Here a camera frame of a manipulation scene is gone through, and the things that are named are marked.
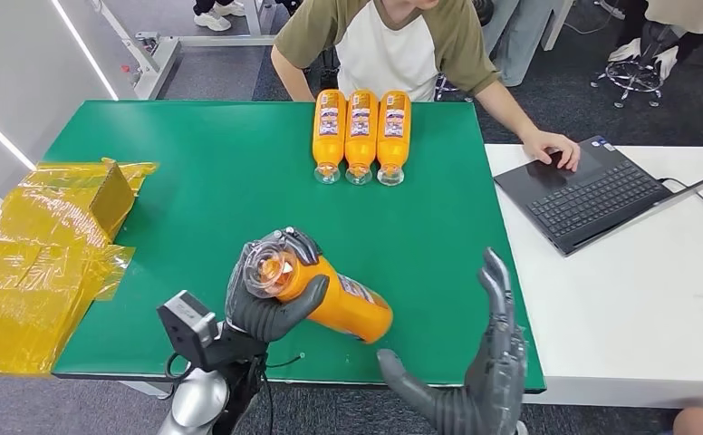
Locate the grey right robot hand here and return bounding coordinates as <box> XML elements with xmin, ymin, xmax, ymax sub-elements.
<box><xmin>377</xmin><ymin>246</ymin><xmax>530</xmax><ymax>435</ymax></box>

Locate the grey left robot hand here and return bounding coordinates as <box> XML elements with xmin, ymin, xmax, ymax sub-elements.
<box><xmin>224</xmin><ymin>226</ymin><xmax>331</xmax><ymax>344</ymax></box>

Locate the person's left hand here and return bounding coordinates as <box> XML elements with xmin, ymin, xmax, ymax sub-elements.
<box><xmin>522</xmin><ymin>129</ymin><xmax>582</xmax><ymax>173</ymax></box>

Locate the orange drink bottle clear cap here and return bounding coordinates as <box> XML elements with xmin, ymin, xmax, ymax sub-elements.
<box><xmin>244</xmin><ymin>246</ymin><xmax>395</xmax><ymax>345</ymax></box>
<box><xmin>343</xmin><ymin>88</ymin><xmax>380</xmax><ymax>187</ymax></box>
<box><xmin>312</xmin><ymin>88</ymin><xmax>348</xmax><ymax>186</ymax></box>
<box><xmin>376</xmin><ymin>90</ymin><xmax>413</xmax><ymax>188</ymax></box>

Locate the black laptop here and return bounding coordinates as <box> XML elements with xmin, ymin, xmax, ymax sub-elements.
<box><xmin>493</xmin><ymin>135</ymin><xmax>703</xmax><ymax>257</ymax></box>

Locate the person in grey trousers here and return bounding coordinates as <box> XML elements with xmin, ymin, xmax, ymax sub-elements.
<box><xmin>482</xmin><ymin>0</ymin><xmax>560</xmax><ymax>88</ymax></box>

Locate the chrome stool base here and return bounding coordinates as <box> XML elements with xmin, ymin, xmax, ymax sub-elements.
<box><xmin>591</xmin><ymin>58</ymin><xmax>665</xmax><ymax>110</ymax></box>

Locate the office chair base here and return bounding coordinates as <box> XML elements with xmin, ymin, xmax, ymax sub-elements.
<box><xmin>434</xmin><ymin>72</ymin><xmax>476</xmax><ymax>103</ymax></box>

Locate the green table mat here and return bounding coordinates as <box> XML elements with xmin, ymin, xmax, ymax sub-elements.
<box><xmin>42</xmin><ymin>99</ymin><xmax>548</xmax><ymax>394</ymax></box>

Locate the seated person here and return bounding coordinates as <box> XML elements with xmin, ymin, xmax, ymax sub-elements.
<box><xmin>270</xmin><ymin>0</ymin><xmax>582</xmax><ymax>173</ymax></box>

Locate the person with white shoes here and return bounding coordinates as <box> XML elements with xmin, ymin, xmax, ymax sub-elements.
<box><xmin>606</xmin><ymin>0</ymin><xmax>703</xmax><ymax>82</ymax></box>
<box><xmin>192</xmin><ymin>0</ymin><xmax>247</xmax><ymax>33</ymax></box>

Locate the yellow taped cardboard box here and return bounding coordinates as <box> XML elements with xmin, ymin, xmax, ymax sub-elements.
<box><xmin>0</xmin><ymin>157</ymin><xmax>159</xmax><ymax>378</ymax></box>

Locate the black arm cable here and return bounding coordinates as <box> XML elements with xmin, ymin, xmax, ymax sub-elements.
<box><xmin>261</xmin><ymin>353</ymin><xmax>304</xmax><ymax>435</ymax></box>

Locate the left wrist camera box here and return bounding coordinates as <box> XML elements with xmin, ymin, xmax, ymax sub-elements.
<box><xmin>157</xmin><ymin>290</ymin><xmax>219</xmax><ymax>369</ymax></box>

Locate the grey desk frame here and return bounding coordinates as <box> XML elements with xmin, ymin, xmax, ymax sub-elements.
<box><xmin>90</xmin><ymin>0</ymin><xmax>277</xmax><ymax>102</ymax></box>

